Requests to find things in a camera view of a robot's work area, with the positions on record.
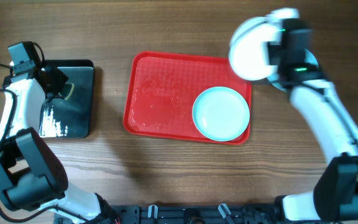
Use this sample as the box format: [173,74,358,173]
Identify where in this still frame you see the green and yellow sponge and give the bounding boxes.
[59,83,75,100]

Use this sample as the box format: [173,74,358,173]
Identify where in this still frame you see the white round plate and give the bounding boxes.
[228,17,278,81]

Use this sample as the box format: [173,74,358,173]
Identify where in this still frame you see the light blue plate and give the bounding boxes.
[267,50,318,92]
[191,86,250,142]

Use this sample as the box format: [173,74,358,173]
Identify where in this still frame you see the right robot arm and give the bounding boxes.
[267,18,358,222]

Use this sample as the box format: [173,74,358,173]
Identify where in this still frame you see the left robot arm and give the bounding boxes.
[0,41,121,223]

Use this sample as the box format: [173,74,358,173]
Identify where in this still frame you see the black rectangular water tray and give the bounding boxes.
[39,60,95,138]

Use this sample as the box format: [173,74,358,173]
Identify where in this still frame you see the red plastic tray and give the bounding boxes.
[123,51,252,142]

